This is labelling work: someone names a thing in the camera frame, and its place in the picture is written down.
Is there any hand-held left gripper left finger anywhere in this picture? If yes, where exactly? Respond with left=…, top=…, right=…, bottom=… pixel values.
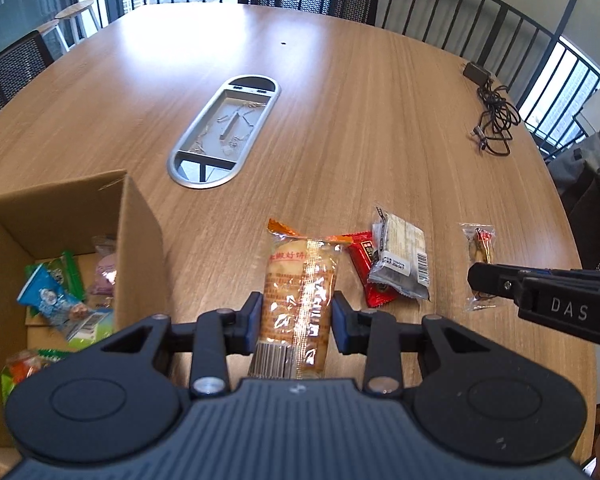
left=97, top=291, right=264, bottom=400

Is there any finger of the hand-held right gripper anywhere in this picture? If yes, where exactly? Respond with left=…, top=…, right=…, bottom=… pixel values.
left=467, top=262, right=527, bottom=307
left=522, top=267, right=600, bottom=286

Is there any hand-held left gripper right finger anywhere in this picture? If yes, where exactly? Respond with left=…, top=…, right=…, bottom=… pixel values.
left=330, top=291, right=512, bottom=397

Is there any small clear peanut packet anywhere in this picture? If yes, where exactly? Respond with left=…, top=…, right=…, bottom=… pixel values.
left=457, top=222, right=499, bottom=313

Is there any orange biscuit packet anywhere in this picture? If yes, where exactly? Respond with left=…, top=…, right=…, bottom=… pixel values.
left=247, top=217, right=354, bottom=382

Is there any brown cardboard box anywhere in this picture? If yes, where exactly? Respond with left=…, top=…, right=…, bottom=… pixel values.
left=0, top=169, right=174, bottom=449

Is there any pink candy packet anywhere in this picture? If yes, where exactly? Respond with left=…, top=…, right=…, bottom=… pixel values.
left=90, top=234, right=119, bottom=300

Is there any blue packet with green end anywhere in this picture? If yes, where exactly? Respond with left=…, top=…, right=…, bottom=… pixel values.
left=60, top=308, right=115, bottom=352

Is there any dark green snack packet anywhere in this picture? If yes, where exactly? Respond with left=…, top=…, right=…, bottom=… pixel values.
left=24, top=250, right=87, bottom=302

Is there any light blue snack packet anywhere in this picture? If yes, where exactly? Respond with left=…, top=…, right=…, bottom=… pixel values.
left=16, top=263, right=89, bottom=332

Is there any green and red snack packet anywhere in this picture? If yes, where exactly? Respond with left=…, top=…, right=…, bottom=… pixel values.
left=0, top=348, right=77, bottom=404

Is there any grey backpack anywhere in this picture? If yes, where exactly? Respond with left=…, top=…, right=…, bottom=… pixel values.
left=547, top=129, right=600, bottom=272

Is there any clear wrapped cake packet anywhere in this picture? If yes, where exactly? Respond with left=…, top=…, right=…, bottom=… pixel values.
left=368, top=204, right=433, bottom=304

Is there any black power adapter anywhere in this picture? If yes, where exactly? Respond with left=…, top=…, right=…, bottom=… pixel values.
left=462, top=61, right=491, bottom=84

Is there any black metal railing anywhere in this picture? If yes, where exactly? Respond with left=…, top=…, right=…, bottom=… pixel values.
left=375, top=0, right=600, bottom=157

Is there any light wooden stool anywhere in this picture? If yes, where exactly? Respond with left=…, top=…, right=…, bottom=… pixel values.
left=54, top=0, right=102, bottom=42
left=36, top=20, right=72, bottom=54

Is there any black cable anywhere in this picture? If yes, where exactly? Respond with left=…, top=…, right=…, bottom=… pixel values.
left=469, top=80, right=522, bottom=159

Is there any oval metal cable tray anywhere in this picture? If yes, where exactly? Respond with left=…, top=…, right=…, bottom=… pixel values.
left=167, top=73, right=283, bottom=190

